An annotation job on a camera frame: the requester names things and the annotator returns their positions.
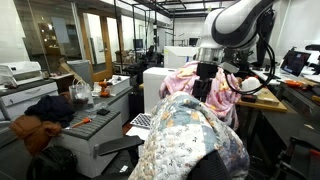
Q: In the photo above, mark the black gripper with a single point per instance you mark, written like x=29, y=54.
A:
x=202, y=85

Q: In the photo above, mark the floral quilted blanket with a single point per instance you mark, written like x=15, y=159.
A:
x=184, y=131

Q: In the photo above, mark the pink fleece blanket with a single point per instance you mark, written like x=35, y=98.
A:
x=220, y=100

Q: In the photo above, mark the black mesh office chair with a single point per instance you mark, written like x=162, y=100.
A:
x=210, y=167

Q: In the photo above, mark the large white box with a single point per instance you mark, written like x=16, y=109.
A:
x=152, y=80

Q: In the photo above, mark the white hard hat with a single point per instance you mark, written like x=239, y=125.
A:
x=250, y=84

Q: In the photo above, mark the wooden board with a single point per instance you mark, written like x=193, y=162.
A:
x=266, y=100

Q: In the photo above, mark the white keyboard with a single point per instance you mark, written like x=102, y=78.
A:
x=141, y=120

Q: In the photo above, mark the white storage box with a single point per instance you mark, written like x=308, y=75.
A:
x=118, y=83

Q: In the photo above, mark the open laptop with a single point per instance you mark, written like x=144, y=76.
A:
x=292, y=65

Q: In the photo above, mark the orange power drill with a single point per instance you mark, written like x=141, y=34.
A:
x=104, y=85

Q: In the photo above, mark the clear plastic bag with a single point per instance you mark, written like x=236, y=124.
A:
x=80, y=94

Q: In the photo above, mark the white cabinet grey mat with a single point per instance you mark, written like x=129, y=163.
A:
x=84, y=140

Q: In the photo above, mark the dark navy garment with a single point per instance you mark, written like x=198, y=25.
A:
x=56, y=109

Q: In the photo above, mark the black backpack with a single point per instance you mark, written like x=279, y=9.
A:
x=53, y=163

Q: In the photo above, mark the brown jacket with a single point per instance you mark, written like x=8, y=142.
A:
x=35, y=134

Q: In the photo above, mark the white printer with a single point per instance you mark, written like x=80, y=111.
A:
x=19, y=73

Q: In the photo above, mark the orange handled screwdriver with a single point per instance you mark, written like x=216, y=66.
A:
x=84, y=121

